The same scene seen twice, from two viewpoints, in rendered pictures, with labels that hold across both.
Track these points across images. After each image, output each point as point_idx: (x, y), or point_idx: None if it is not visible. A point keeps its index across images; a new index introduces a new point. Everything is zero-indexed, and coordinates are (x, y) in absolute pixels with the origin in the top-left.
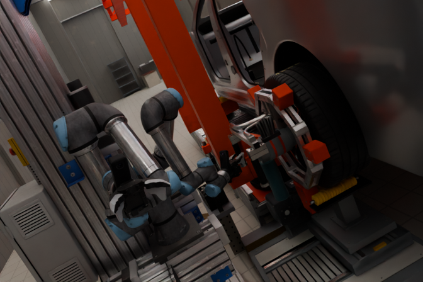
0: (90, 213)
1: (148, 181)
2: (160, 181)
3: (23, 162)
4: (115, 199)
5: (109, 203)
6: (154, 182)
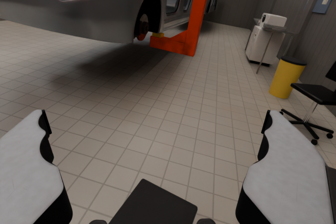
0: None
1: (17, 202)
2: (38, 117)
3: None
4: (285, 149)
5: (317, 150)
6: (43, 144)
